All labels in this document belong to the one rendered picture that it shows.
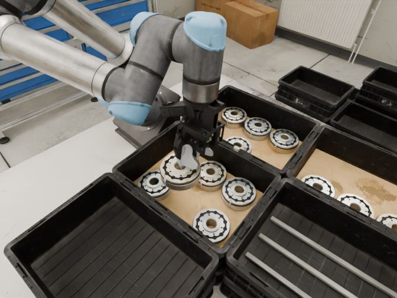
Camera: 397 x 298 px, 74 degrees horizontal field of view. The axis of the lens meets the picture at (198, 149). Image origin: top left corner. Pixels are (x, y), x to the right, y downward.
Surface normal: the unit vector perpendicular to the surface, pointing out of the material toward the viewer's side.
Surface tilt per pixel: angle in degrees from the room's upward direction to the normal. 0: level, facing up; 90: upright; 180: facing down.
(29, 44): 38
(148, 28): 45
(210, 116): 84
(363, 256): 0
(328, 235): 0
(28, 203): 0
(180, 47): 73
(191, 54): 84
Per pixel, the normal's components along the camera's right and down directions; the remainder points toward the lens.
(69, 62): -0.11, -0.10
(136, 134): -0.47, -0.17
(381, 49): -0.70, 0.50
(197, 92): -0.18, 0.62
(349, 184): 0.01, -0.70
